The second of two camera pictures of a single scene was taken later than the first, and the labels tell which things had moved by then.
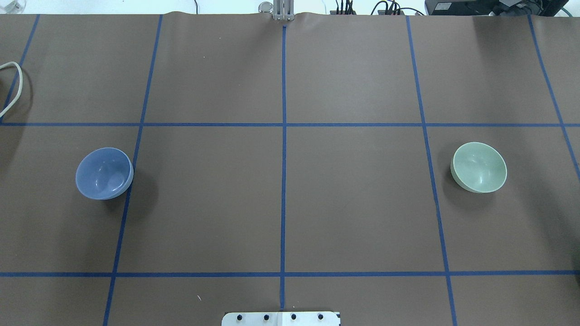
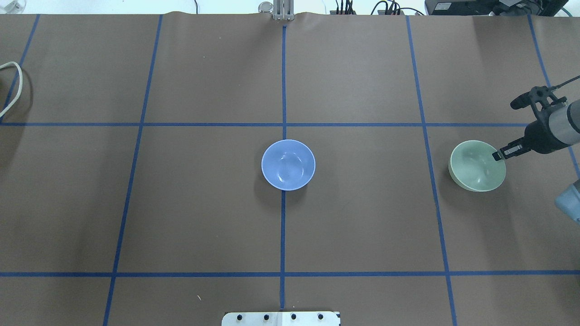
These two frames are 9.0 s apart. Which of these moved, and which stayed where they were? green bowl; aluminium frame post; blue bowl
Moved: blue bowl
Stayed: green bowl; aluminium frame post
